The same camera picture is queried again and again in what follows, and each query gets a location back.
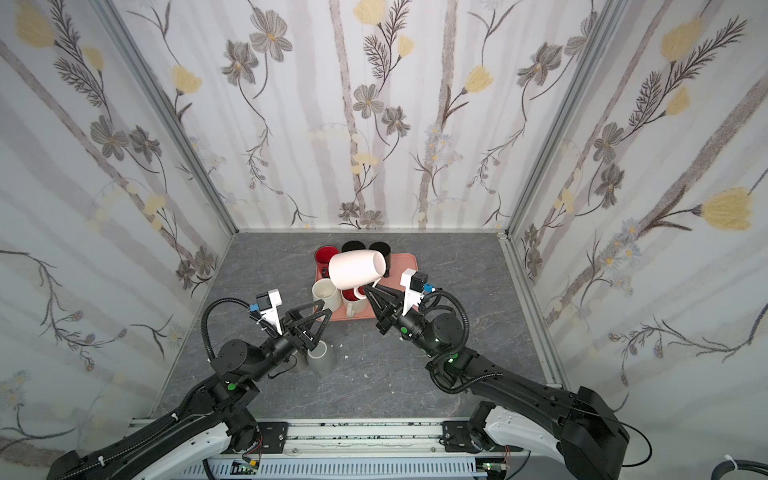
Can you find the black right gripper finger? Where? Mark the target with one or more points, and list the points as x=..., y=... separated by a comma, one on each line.
x=391, y=298
x=381, y=315

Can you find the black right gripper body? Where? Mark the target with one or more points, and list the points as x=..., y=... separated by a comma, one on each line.
x=393, y=312

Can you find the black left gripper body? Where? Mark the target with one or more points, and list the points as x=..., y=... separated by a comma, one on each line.
x=277, y=350

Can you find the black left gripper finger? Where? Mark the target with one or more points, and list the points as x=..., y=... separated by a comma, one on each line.
x=295, y=319
x=316, y=326

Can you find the white ribbed mug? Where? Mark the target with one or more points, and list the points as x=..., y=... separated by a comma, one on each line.
x=325, y=290

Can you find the cream mug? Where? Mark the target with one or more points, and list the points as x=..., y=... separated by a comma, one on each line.
x=355, y=301

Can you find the pink mug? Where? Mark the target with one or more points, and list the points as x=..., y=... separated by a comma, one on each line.
x=350, y=270

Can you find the light grey mug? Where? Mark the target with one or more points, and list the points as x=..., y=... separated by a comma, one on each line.
x=322, y=359

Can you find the red mug black handle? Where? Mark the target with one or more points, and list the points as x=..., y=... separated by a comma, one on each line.
x=322, y=257

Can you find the black mug white rim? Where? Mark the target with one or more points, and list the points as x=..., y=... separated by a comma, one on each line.
x=385, y=250

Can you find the black mug white base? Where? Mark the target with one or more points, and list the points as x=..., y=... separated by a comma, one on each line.
x=353, y=245

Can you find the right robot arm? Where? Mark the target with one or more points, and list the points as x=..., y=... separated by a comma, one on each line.
x=591, y=441

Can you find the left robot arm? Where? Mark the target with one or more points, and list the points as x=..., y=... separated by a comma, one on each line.
x=213, y=416

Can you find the dark grey mug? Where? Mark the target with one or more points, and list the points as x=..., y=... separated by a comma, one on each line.
x=298, y=362

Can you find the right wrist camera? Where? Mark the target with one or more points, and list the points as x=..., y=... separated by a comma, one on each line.
x=416, y=287

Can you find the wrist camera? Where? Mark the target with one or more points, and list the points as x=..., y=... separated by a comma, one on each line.
x=416, y=287
x=267, y=309

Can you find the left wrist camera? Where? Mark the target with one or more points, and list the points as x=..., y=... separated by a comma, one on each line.
x=267, y=309

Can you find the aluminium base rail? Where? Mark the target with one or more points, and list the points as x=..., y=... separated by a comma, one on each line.
x=395, y=448

